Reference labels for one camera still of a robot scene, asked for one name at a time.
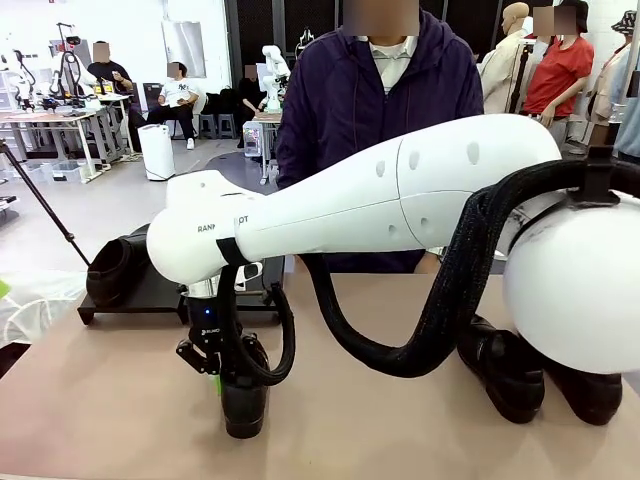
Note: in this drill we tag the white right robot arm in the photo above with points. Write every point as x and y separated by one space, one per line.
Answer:
375 200

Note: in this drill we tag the clear plastic storage box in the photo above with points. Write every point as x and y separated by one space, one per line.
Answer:
66 172

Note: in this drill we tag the black floor box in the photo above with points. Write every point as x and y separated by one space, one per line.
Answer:
12 360

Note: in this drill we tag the grey stool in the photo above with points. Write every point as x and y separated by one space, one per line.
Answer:
226 125
208 125

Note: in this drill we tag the white translucent plastic cover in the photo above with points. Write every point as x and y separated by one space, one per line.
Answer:
35 305

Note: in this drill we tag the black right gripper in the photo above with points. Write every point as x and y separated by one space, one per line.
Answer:
205 320

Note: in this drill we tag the black loafer with metal buckle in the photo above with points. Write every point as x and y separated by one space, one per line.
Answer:
117 270
245 405

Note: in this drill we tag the mannequin with bucket hat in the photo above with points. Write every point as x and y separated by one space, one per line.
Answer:
612 80

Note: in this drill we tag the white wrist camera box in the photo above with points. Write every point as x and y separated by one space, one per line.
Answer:
248 275

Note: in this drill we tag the person's left hand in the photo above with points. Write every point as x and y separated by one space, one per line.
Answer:
429 263

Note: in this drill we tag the figure in red shirt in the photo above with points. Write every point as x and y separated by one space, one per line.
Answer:
560 75

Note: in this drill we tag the white cylindrical air purifier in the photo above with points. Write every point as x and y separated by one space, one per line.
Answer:
156 155

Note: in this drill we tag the black tripod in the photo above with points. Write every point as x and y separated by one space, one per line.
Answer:
45 205

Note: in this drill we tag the grey workbench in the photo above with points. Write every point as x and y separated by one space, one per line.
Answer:
50 116

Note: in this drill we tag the white framed wall panel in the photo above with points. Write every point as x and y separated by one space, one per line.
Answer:
183 50

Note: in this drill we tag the person in purple hoodie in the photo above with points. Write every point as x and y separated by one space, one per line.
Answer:
350 100

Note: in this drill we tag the black stand pole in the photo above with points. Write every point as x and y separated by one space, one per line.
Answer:
517 80

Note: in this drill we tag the computer case with coloured lights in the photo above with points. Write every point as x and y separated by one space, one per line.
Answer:
253 140

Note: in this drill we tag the seated person in white shirt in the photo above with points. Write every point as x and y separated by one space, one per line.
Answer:
177 92

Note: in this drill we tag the person's right forearm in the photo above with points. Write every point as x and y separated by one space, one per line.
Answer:
286 165

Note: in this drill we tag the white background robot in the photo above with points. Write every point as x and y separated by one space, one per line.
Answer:
20 75
272 60

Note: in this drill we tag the mannequin in beige jacket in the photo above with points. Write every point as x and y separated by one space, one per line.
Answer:
500 75

